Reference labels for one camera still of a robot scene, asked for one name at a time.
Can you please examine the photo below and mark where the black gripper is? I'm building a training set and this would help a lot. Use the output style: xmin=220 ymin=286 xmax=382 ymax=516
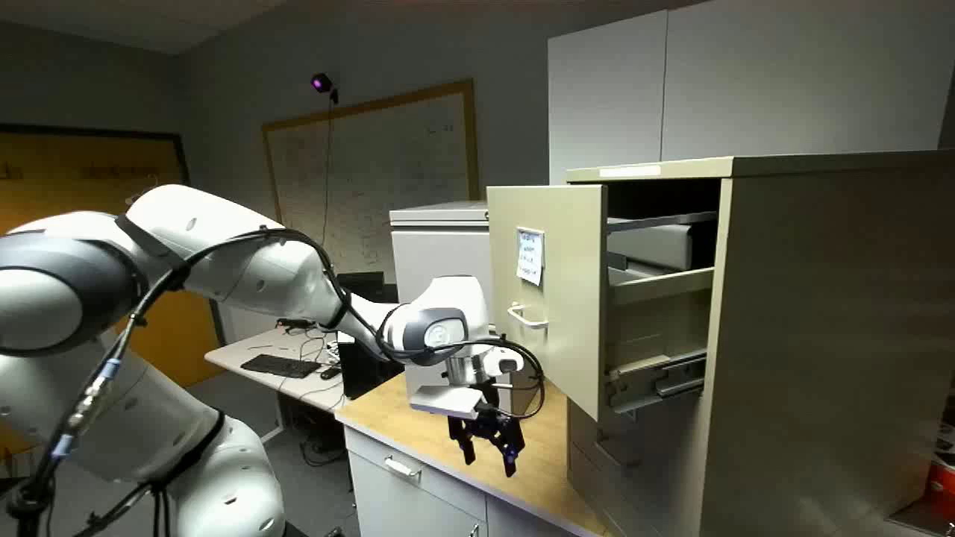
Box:
xmin=443 ymin=372 xmax=528 ymax=480

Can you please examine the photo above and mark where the beige file cabinet drawer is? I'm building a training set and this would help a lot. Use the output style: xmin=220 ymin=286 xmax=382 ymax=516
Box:
xmin=484 ymin=178 xmax=722 ymax=428

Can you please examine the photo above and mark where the white paper drawer label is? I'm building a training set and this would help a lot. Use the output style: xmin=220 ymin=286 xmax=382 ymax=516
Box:
xmin=512 ymin=225 xmax=548 ymax=292

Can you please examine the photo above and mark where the wood top white cabinet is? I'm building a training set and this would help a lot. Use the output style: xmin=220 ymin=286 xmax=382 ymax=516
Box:
xmin=333 ymin=369 xmax=613 ymax=537

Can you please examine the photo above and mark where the black box under desk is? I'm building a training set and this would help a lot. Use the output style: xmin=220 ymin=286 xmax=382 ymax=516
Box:
xmin=333 ymin=268 xmax=406 ymax=404

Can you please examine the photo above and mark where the small grey metal cabinet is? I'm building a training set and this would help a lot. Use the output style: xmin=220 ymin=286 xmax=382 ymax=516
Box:
xmin=385 ymin=199 xmax=497 ymax=399

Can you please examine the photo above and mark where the black keyboard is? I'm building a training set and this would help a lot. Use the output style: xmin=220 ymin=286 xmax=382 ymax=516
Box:
xmin=239 ymin=353 xmax=324 ymax=383

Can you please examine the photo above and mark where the light grey desk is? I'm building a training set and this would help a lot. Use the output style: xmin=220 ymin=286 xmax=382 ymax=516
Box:
xmin=202 ymin=325 xmax=351 ymax=417

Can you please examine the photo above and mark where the wood framed whiteboard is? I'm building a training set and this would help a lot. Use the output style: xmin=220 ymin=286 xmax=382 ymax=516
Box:
xmin=260 ymin=77 xmax=484 ymax=292

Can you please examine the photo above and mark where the beige metal file cabinet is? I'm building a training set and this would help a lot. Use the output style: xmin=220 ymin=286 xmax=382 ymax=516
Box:
xmin=564 ymin=150 xmax=955 ymax=537

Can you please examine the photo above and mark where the red container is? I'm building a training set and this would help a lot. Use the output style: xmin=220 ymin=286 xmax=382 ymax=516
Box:
xmin=921 ymin=448 xmax=955 ymax=528

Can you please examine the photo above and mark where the yellow wooden door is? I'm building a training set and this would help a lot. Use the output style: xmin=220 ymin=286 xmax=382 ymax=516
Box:
xmin=0 ymin=122 xmax=227 ymax=459

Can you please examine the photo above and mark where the white cabinet drawer handle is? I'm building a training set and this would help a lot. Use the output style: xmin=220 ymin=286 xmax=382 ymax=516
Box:
xmin=382 ymin=453 xmax=424 ymax=486

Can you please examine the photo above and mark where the silver drawer handle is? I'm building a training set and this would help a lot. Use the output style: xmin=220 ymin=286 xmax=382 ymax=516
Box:
xmin=503 ymin=302 xmax=552 ymax=335

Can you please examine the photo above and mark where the beige handled cabinet drawer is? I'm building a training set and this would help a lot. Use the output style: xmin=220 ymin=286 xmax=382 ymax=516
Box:
xmin=564 ymin=393 xmax=709 ymax=537

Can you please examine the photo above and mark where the metal drawer slide rail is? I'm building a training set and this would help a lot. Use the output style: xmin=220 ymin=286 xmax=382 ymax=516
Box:
xmin=605 ymin=350 xmax=709 ymax=417

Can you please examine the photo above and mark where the camera with purple light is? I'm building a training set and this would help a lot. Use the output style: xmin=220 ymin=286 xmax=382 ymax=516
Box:
xmin=303 ymin=68 xmax=343 ymax=107

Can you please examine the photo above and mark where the white wall cabinet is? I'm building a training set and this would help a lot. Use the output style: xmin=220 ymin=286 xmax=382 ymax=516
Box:
xmin=542 ymin=0 xmax=955 ymax=187

